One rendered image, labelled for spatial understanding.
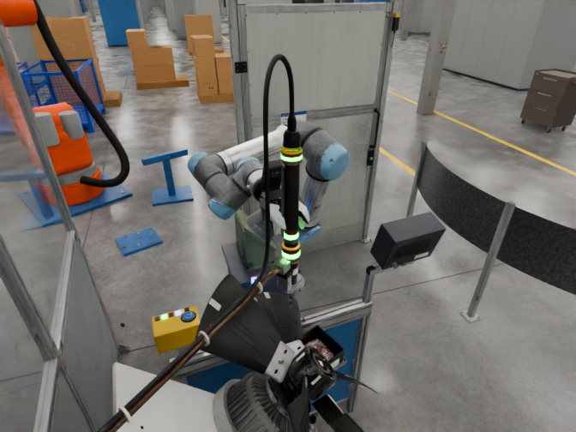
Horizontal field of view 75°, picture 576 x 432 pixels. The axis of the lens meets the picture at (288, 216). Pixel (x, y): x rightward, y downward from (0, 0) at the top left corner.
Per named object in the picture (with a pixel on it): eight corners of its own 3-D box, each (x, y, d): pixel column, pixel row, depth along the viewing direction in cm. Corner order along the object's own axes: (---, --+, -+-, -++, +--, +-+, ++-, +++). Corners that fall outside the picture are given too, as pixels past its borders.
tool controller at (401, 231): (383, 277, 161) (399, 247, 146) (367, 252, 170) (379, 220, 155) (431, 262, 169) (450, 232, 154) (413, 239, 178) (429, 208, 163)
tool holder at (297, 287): (291, 303, 89) (291, 271, 84) (267, 291, 93) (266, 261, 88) (309, 281, 96) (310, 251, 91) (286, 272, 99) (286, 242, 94)
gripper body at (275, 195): (296, 225, 93) (279, 202, 102) (297, 195, 88) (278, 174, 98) (267, 231, 90) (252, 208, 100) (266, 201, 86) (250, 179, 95)
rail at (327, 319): (173, 381, 145) (170, 367, 141) (172, 372, 149) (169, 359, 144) (370, 315, 174) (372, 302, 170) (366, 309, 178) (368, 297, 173)
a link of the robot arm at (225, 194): (209, 200, 114) (234, 173, 113) (231, 225, 110) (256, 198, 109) (195, 193, 107) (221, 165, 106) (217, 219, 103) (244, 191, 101)
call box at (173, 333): (159, 357, 132) (153, 337, 127) (156, 336, 140) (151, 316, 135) (204, 343, 138) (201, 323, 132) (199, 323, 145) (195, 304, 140)
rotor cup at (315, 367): (291, 421, 92) (328, 387, 91) (261, 370, 100) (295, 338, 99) (314, 415, 104) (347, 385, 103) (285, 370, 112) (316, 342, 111)
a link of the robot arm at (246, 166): (246, 185, 113) (266, 165, 112) (257, 201, 105) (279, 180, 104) (228, 170, 109) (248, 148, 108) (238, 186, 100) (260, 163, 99)
